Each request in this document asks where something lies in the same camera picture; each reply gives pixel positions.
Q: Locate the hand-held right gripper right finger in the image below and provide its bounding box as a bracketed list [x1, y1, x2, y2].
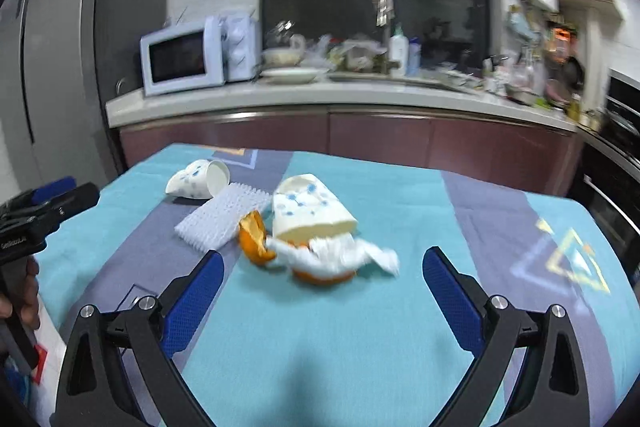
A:
[422, 246, 593, 427]

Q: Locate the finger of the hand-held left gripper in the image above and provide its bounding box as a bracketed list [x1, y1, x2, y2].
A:
[29, 177, 77, 204]
[34, 183, 101, 229]

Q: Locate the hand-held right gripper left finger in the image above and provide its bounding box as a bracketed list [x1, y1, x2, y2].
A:
[50, 249, 226, 427]

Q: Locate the white foam net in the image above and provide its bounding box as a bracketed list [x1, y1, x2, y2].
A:
[175, 182, 272, 253]

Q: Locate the orange peel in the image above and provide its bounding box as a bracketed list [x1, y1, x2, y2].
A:
[237, 210, 278, 267]
[292, 267, 357, 286]

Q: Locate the white plastic bag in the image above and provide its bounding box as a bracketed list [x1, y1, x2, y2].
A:
[27, 297, 68, 390]

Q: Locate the white tissue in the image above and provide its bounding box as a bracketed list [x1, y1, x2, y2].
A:
[265, 234, 401, 280]

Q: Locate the crushed white blue-dotted paper cup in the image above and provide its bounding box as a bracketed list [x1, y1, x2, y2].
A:
[271, 173, 358, 242]

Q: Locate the person's left hand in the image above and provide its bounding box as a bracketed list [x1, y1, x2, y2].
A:
[0, 257, 42, 331]

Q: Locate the teal and grey tablecloth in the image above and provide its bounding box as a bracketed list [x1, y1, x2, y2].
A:
[35, 142, 640, 427]

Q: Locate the grey refrigerator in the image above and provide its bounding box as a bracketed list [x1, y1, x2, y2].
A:
[0, 0, 173, 188]

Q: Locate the black oven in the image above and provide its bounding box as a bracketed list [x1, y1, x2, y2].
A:
[570, 142, 640, 288]

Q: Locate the white microwave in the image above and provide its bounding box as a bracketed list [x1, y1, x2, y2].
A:
[139, 14, 258, 98]

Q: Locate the kitchen counter with pink cabinets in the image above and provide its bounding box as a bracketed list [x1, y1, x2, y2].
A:
[106, 72, 588, 198]

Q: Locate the white plate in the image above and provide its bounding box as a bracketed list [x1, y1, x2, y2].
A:
[260, 66, 323, 84]

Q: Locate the blue and white bottle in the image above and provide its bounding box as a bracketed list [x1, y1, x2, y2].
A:
[407, 37, 422, 75]

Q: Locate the white soap bottle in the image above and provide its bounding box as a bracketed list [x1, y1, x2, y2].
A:
[389, 23, 408, 76]

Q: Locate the white pitcher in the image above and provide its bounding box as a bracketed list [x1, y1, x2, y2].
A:
[262, 34, 307, 66]

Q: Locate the black range hood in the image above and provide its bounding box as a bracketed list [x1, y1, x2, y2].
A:
[605, 72, 640, 158]

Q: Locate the black frying pan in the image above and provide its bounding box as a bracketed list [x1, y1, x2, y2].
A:
[562, 57, 586, 90]

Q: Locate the clear plastic container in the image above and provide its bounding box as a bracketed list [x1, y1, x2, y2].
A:
[345, 39, 388, 72]

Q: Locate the metal faucet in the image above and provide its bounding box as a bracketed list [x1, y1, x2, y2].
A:
[372, 0, 397, 75]

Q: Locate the glass jar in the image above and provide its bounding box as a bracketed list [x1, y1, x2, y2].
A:
[267, 22, 296, 50]

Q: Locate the pink cloth on faucet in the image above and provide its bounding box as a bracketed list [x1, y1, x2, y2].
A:
[372, 0, 396, 28]

